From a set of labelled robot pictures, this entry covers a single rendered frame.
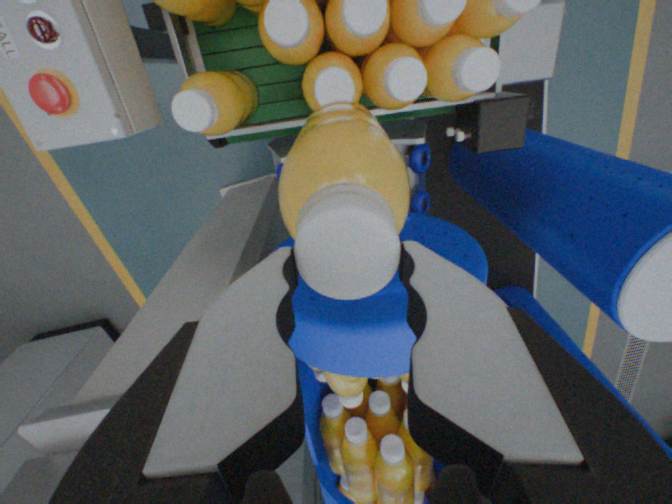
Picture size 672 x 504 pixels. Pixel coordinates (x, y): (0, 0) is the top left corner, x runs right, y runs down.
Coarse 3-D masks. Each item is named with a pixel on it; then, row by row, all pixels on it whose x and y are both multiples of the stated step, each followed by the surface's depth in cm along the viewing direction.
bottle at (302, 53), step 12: (300, 0) 31; (312, 0) 33; (264, 12) 32; (312, 12) 32; (264, 24) 32; (312, 24) 32; (264, 36) 33; (312, 36) 33; (276, 48) 33; (288, 48) 32; (300, 48) 33; (312, 48) 34; (288, 60) 35; (300, 60) 35
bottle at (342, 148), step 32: (320, 128) 16; (352, 128) 16; (288, 160) 16; (320, 160) 14; (352, 160) 14; (384, 160) 14; (288, 192) 15; (320, 192) 13; (352, 192) 13; (384, 192) 14; (288, 224) 15
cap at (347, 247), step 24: (312, 216) 11; (336, 216) 11; (360, 216) 11; (384, 216) 12; (312, 240) 11; (336, 240) 11; (360, 240) 11; (384, 240) 11; (312, 264) 12; (336, 264) 12; (360, 264) 12; (384, 264) 12; (312, 288) 12; (336, 288) 12; (360, 288) 12
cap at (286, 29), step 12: (276, 0) 28; (288, 0) 29; (276, 12) 29; (288, 12) 29; (300, 12) 29; (276, 24) 29; (288, 24) 29; (300, 24) 29; (276, 36) 30; (288, 36) 30; (300, 36) 30
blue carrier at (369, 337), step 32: (416, 224) 48; (448, 224) 47; (448, 256) 40; (480, 256) 39; (384, 288) 36; (320, 320) 33; (352, 320) 32; (384, 320) 31; (320, 352) 34; (352, 352) 32; (384, 352) 32; (320, 384) 66; (320, 448) 67; (320, 480) 57
